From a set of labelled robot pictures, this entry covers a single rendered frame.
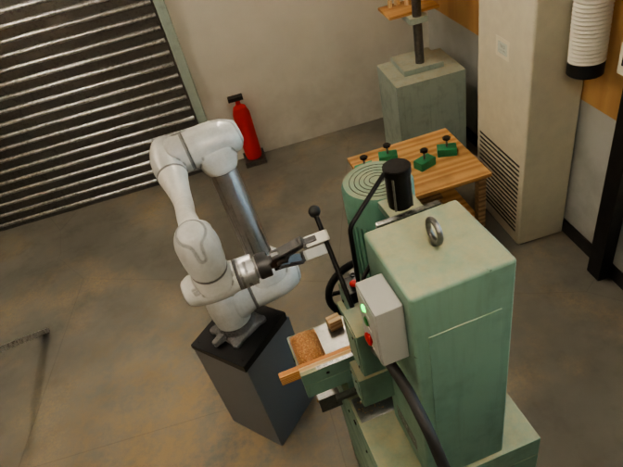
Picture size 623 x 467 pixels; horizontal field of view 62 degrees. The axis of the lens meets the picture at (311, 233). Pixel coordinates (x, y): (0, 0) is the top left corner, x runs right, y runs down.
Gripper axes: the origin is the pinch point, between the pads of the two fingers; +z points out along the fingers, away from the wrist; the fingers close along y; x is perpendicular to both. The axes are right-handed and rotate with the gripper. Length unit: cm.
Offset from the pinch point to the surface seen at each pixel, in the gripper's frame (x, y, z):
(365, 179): 4.4, 25.6, 12.1
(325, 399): -41, -52, -14
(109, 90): 222, -196, -79
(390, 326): -32, 42, 0
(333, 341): -24.6, -27.7, -5.6
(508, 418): -63, -14, 32
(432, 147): 68, -137, 101
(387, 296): -26, 43, 1
